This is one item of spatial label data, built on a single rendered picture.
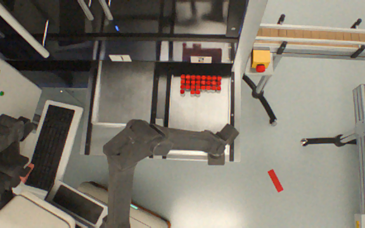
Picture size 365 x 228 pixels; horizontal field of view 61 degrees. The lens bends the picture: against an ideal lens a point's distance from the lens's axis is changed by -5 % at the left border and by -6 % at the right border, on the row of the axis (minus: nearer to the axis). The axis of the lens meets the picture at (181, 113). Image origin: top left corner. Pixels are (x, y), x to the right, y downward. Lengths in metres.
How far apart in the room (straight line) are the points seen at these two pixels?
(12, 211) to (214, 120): 0.86
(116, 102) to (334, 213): 1.65
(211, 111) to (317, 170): 1.19
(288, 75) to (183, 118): 1.27
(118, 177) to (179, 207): 1.50
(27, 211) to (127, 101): 0.69
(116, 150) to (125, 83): 0.77
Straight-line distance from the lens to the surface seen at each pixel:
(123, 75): 1.54
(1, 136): 1.05
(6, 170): 1.19
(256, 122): 2.38
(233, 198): 2.29
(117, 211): 0.92
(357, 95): 2.10
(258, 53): 1.40
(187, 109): 1.45
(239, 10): 1.06
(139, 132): 0.80
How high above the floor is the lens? 2.28
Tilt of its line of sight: 75 degrees down
